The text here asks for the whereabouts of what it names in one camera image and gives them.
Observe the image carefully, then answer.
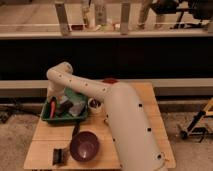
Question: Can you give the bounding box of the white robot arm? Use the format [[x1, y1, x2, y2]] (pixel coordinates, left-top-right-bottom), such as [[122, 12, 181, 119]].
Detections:
[[46, 62, 168, 171]]

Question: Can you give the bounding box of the dark brown block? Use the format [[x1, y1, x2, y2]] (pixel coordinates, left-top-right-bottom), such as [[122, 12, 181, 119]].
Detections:
[[56, 100, 73, 116]]

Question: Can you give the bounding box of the grey crumpled cloth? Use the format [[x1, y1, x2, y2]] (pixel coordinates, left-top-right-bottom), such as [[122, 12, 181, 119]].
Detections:
[[68, 101, 86, 117]]

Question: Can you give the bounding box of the small white cup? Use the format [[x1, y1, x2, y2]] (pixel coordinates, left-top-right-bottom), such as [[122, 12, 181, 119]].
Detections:
[[88, 98, 102, 114]]

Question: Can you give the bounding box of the red bowl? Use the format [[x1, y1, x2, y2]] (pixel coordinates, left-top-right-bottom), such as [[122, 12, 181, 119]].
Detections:
[[102, 78, 118, 84]]

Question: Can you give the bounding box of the purple bowl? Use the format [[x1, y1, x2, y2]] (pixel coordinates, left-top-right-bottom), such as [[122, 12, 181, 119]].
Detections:
[[70, 131, 100, 162]]

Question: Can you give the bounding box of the wheeled stand base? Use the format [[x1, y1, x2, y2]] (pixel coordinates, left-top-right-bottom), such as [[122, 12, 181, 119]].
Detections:
[[177, 98, 213, 144]]

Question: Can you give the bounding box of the black spatula handle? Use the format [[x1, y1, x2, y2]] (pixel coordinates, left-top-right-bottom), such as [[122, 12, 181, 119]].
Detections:
[[72, 121, 80, 137]]

